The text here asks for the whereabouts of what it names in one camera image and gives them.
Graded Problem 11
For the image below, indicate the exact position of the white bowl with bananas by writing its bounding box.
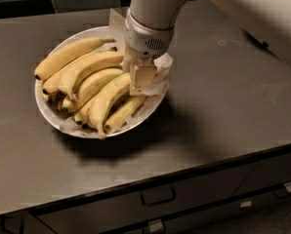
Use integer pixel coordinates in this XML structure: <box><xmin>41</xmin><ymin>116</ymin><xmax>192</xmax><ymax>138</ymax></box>
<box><xmin>35</xmin><ymin>25</ymin><xmax>172</xmax><ymax>139</ymax></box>

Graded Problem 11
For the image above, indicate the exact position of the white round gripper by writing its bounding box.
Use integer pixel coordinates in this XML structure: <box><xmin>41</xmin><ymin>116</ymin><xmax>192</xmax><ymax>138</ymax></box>
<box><xmin>122</xmin><ymin>10</ymin><xmax>174</xmax><ymax>96</ymax></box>

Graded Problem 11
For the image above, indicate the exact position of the middle yellow banana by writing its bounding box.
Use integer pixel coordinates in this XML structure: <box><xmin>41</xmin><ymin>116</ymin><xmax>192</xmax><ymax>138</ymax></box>
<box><xmin>61</xmin><ymin>68</ymin><xmax>123</xmax><ymax>113</ymax></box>

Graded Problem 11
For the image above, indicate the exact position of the black drawer handle centre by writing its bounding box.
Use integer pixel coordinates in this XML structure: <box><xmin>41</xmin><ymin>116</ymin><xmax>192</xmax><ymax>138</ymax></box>
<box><xmin>140</xmin><ymin>184</ymin><xmax>176</xmax><ymax>207</ymax></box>

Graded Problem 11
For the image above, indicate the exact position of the top yellow banana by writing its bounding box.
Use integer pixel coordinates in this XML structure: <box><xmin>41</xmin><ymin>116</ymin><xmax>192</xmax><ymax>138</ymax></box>
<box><xmin>34</xmin><ymin>37</ymin><xmax>115</xmax><ymax>81</ymax></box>

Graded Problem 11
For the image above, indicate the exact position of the right drawer front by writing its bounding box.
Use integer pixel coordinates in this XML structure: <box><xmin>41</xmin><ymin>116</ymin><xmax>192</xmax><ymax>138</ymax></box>
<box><xmin>234</xmin><ymin>153</ymin><xmax>291</xmax><ymax>196</ymax></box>

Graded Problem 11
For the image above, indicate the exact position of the upper drawer front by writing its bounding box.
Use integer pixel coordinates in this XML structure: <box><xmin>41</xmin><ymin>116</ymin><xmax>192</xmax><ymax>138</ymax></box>
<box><xmin>34</xmin><ymin>163</ymin><xmax>261</xmax><ymax>234</ymax></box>

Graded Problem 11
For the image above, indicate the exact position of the lower right yellow banana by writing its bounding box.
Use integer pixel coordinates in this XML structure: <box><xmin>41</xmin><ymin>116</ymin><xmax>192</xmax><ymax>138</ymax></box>
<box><xmin>104</xmin><ymin>95</ymin><xmax>146</xmax><ymax>133</ymax></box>

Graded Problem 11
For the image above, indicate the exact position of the white drawer label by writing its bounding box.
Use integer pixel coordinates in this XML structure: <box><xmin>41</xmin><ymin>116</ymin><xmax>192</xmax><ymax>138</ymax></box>
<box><xmin>240</xmin><ymin>201</ymin><xmax>252</xmax><ymax>209</ymax></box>

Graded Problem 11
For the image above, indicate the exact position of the drawer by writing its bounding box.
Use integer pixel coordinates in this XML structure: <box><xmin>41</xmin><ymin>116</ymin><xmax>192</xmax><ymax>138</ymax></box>
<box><xmin>34</xmin><ymin>163</ymin><xmax>261</xmax><ymax>234</ymax></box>
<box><xmin>234</xmin><ymin>153</ymin><xmax>291</xmax><ymax>196</ymax></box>

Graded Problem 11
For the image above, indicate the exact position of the large yellow banana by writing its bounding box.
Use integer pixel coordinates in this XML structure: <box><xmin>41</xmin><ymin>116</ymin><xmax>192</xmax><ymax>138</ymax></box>
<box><xmin>88</xmin><ymin>72</ymin><xmax>131</xmax><ymax>139</ymax></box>

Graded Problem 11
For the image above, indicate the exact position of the small hidden yellow banana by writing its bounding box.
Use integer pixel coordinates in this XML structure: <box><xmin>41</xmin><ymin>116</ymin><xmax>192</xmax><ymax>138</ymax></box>
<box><xmin>73</xmin><ymin>97</ymin><xmax>95</xmax><ymax>125</ymax></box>

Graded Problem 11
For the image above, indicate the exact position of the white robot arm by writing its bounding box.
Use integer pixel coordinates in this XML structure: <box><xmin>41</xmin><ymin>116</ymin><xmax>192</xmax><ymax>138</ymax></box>
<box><xmin>124</xmin><ymin>0</ymin><xmax>291</xmax><ymax>96</ymax></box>

